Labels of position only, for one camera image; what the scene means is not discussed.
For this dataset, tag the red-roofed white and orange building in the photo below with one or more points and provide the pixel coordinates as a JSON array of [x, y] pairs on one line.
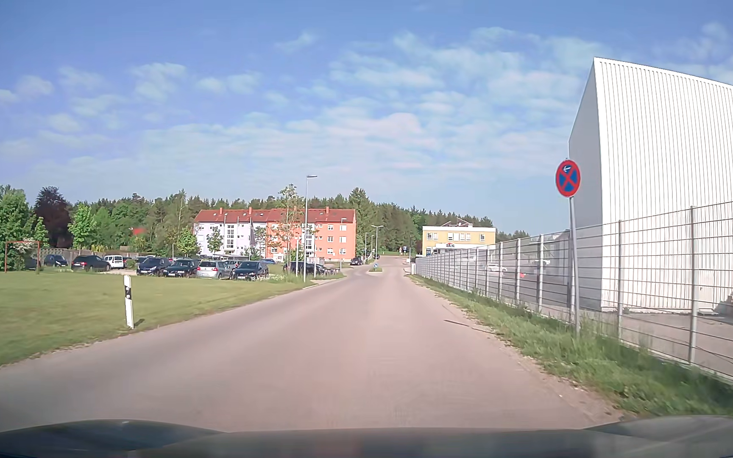
[[334, 235]]

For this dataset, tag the red metal goal frame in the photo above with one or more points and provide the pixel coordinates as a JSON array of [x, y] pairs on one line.
[[21, 254]]

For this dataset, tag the paved yard behind fence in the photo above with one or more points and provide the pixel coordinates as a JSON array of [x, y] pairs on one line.
[[722, 343]]

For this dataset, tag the white black marker post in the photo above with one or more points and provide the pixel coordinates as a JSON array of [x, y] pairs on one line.
[[128, 302]]

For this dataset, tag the wood of green trees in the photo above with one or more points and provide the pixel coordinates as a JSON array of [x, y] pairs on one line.
[[150, 219]]

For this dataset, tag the grey asphalt road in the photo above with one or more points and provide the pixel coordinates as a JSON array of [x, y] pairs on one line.
[[341, 356]]

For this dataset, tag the tall grey lamp post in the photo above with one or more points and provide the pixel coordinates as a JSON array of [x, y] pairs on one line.
[[306, 229]]

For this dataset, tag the round no-stopping road sign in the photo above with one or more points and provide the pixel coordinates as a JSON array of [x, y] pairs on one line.
[[569, 191]]

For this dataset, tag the tall white metal-clad building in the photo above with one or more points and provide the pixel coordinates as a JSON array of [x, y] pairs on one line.
[[671, 191]]

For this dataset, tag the yellow flat-roofed building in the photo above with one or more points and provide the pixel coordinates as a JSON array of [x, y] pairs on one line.
[[458, 238]]

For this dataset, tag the mown grass field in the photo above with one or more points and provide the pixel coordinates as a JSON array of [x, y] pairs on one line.
[[54, 311]]

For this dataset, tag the grass verge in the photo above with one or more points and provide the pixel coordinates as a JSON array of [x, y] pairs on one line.
[[595, 359]]

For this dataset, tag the car's own bonnet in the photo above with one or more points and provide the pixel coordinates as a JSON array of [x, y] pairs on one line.
[[366, 442]]

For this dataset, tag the row of parked cars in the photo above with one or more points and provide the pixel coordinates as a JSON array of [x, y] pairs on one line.
[[169, 266]]

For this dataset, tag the young slender tree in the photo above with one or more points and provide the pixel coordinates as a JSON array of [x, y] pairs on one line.
[[289, 222]]

